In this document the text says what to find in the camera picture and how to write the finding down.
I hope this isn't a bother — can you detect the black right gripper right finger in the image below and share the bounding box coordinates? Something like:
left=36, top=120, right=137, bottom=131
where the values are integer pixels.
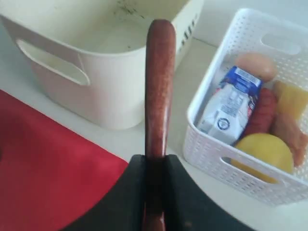
left=164, top=155, right=252, bottom=231

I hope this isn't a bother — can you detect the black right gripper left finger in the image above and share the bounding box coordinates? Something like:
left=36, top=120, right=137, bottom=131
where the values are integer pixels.
left=63, top=155, right=146, bottom=231

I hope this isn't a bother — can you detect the yellow lemon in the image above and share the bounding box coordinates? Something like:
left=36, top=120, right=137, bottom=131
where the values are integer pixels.
left=235, top=133, right=294, bottom=174

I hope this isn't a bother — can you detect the small milk carton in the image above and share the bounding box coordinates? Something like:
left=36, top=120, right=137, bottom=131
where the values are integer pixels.
left=196, top=66, right=263, bottom=145

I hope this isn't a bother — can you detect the red sausage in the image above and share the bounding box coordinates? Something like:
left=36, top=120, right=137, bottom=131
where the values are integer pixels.
left=243, top=88, right=277, bottom=137

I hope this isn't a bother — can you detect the orange fried chicken piece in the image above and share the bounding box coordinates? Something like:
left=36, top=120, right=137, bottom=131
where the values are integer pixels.
left=270, top=113, right=308, bottom=167

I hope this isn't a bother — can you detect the yellow cheese wedge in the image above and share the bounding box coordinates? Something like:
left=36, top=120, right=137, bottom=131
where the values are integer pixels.
left=272, top=80, right=308, bottom=120

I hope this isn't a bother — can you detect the wooden spoon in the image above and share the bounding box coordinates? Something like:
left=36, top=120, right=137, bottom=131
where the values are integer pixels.
left=143, top=19, right=176, bottom=231

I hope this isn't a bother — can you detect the brown egg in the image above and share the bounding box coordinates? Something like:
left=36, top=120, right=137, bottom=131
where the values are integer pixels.
left=235, top=52, right=278, bottom=82

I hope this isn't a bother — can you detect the red tablecloth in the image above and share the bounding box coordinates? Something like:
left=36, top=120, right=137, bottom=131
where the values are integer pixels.
left=0, top=91, right=128, bottom=231

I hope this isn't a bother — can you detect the white lattice plastic basket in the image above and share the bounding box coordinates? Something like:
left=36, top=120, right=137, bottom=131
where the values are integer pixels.
left=183, top=9, right=308, bottom=205

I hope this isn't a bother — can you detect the cream plastic bin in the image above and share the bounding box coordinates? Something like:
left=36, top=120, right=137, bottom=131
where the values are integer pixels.
left=0, top=0, right=204, bottom=129

